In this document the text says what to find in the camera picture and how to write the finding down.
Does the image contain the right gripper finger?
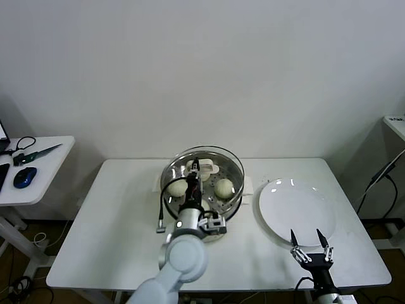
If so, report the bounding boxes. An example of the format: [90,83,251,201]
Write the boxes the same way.
[290,229,313,263]
[316,229,333,263]

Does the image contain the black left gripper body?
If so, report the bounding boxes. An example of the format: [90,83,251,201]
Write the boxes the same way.
[185,173,204,208]

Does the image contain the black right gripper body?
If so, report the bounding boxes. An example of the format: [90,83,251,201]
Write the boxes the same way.
[299,253,335,288]

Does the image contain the round glass pot lid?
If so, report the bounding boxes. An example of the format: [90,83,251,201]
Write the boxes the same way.
[161,144,246,213]

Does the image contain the perforated steel steamer basket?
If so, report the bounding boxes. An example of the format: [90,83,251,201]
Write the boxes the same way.
[160,151,246,223]

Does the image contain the large white round plate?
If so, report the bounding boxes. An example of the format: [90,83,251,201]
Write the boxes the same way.
[258,177,337,248]

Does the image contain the small white side table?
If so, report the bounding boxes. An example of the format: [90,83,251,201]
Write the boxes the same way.
[0,135,76,281]

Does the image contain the green pointed blade tool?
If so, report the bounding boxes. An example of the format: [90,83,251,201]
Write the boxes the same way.
[13,142,64,166]

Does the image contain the blue computer mouse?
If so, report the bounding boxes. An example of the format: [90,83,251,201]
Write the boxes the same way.
[13,166,39,189]

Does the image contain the flat black device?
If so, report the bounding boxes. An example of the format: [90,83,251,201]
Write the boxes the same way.
[0,162,11,193]

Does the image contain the black laptop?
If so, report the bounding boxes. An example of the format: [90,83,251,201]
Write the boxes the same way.
[0,117,12,155]

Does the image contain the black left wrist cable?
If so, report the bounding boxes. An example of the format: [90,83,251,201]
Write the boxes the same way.
[156,179,190,234]

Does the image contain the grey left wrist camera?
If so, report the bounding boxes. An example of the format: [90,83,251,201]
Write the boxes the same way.
[199,214,228,236]

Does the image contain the black hanging cable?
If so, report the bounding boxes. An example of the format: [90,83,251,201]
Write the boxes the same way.
[356,172,399,220]

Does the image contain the white floor cable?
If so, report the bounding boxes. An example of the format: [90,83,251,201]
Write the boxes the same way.
[32,218,73,247]

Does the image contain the black looped cable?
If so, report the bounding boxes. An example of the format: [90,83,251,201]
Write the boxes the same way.
[0,135,36,156]

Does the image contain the black floor cables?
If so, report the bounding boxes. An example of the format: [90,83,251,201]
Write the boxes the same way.
[0,243,54,304]

